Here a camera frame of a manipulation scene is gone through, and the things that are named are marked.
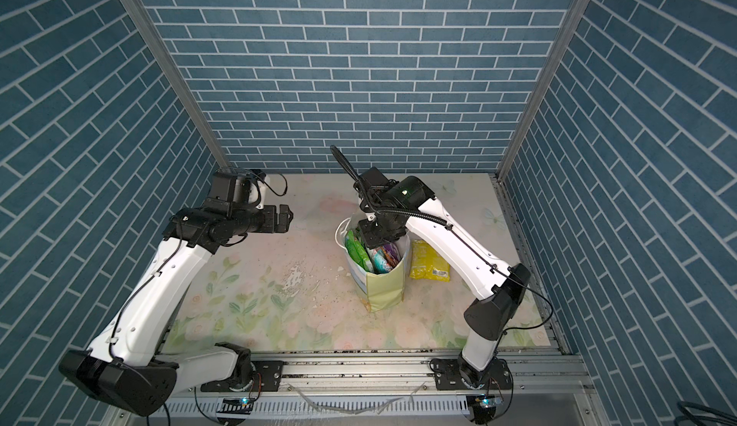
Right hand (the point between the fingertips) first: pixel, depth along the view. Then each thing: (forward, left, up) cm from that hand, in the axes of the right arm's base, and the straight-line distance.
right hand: (372, 241), depth 73 cm
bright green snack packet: (-1, +4, -4) cm, 6 cm away
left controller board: (-35, +32, -27) cm, 55 cm away
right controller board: (-30, -31, -27) cm, 51 cm away
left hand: (+4, +23, +4) cm, 24 cm away
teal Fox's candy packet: (-3, -2, -3) cm, 5 cm away
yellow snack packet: (+6, -17, -21) cm, 27 cm away
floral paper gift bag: (-8, -2, -11) cm, 14 cm away
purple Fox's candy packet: (0, -5, -6) cm, 8 cm away
